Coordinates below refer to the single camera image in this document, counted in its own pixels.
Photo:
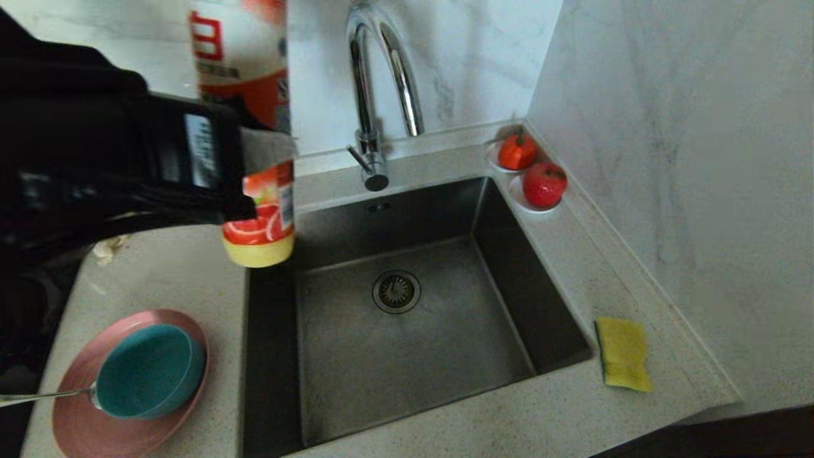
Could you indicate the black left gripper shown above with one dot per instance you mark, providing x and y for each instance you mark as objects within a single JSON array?
[{"x": 172, "y": 146}]

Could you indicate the yellow capped dish soap bottle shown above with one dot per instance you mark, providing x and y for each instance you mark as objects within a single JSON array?
[{"x": 238, "y": 57}]

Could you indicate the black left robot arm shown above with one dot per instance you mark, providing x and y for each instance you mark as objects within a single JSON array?
[{"x": 63, "y": 127}]

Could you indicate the stainless steel sink basin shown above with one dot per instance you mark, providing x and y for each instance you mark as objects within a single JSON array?
[{"x": 413, "y": 362}]

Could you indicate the yellow green sponge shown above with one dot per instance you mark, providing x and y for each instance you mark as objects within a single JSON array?
[{"x": 623, "y": 353}]

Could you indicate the crumpled beige tissue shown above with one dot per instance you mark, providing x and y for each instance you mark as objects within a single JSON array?
[{"x": 109, "y": 249}]

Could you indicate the teal bowl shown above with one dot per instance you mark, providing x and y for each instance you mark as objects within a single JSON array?
[{"x": 149, "y": 372}]

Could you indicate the chrome gooseneck faucet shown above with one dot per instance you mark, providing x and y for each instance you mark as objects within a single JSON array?
[{"x": 367, "y": 95}]

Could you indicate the round metal drain strainer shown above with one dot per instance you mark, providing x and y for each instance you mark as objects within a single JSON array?
[{"x": 396, "y": 291}]

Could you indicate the metal spoon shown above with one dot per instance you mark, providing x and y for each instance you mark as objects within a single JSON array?
[{"x": 38, "y": 396}]

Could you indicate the pink plate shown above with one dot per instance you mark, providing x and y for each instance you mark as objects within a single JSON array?
[{"x": 79, "y": 432}]

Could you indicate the black stove top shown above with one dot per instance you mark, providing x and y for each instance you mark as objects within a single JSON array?
[{"x": 13, "y": 426}]

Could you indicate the red apple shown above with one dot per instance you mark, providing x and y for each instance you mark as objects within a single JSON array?
[{"x": 545, "y": 184}]

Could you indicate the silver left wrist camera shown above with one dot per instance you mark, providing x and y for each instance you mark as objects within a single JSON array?
[{"x": 267, "y": 149}]

